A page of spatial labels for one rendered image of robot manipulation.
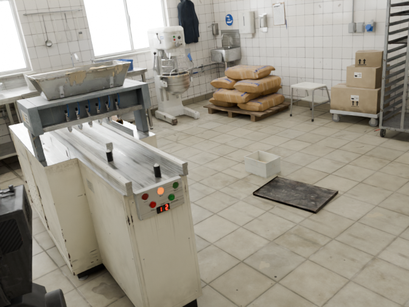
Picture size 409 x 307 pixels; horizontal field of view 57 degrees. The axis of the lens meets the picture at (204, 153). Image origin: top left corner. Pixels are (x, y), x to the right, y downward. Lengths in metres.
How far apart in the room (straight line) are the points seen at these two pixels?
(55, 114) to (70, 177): 0.38
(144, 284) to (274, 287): 0.81
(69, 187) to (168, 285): 0.83
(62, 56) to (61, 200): 3.62
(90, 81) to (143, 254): 1.06
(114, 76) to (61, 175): 0.66
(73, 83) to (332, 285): 1.90
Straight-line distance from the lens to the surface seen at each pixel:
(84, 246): 2.58
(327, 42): 5.76
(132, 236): 1.84
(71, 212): 2.46
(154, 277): 2.01
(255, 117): 5.49
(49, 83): 2.28
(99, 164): 1.99
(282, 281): 2.45
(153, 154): 2.06
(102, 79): 2.38
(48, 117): 2.35
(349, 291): 2.43
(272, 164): 3.71
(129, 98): 2.49
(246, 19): 6.52
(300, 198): 3.30
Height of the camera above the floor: 1.57
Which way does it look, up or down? 21 degrees down
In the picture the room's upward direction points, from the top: 6 degrees counter-clockwise
